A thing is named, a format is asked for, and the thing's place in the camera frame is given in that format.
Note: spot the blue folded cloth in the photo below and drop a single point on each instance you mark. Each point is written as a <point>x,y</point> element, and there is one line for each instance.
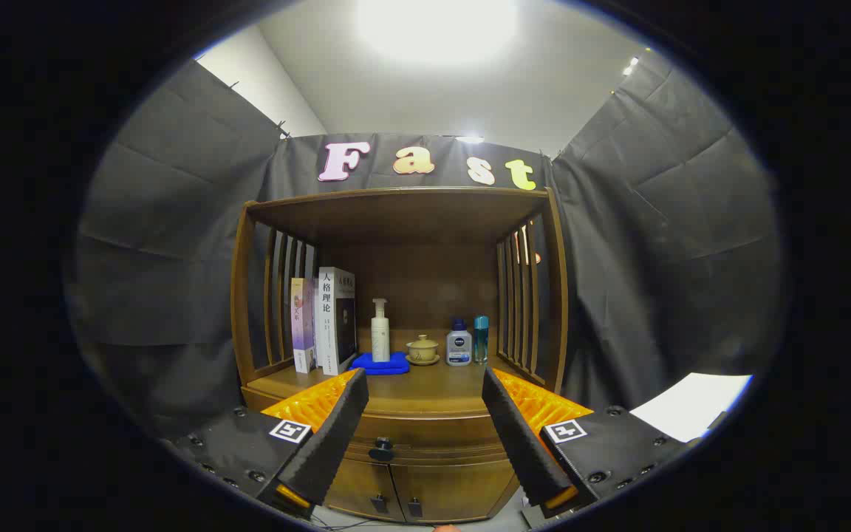
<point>381,366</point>

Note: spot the ceiling light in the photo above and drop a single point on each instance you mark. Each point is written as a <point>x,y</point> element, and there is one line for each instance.
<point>436,29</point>

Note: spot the white blue-capped lotion bottle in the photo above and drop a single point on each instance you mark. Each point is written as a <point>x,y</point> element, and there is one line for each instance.
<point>459,347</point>

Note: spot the wooden countertop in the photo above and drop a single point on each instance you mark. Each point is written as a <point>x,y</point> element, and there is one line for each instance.
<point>425,384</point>

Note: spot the white thick book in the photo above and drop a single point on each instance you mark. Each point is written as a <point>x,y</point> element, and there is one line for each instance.
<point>328,325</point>

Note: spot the yellow lidded teacup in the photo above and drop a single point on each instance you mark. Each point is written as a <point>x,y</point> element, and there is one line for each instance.
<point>422,349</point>

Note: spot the black round drawer knob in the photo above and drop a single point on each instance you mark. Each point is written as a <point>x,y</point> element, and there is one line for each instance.
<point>381,448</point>

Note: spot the white board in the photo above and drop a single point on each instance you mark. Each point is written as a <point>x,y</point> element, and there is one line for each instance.
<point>691,406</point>

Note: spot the teal slim bottle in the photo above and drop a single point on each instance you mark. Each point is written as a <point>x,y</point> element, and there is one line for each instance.
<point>481,340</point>

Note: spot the wooden cabinet door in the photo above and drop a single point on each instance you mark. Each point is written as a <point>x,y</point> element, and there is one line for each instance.
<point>359,484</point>
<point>455,488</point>

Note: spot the brown wooden cabinet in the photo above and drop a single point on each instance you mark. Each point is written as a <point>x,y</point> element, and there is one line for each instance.
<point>425,281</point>

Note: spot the purple book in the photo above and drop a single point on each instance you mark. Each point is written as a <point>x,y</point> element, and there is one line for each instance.
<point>302,325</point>

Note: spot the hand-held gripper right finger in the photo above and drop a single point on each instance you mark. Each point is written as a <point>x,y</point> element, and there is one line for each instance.
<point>525,451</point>

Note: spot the white pump bottle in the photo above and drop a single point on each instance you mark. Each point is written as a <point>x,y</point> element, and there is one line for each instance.
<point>380,340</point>

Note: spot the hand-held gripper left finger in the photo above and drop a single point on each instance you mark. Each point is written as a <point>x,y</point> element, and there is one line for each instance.
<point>329,443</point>

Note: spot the brown wooden drawer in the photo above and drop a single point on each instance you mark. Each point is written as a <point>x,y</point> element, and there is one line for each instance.
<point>433,432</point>

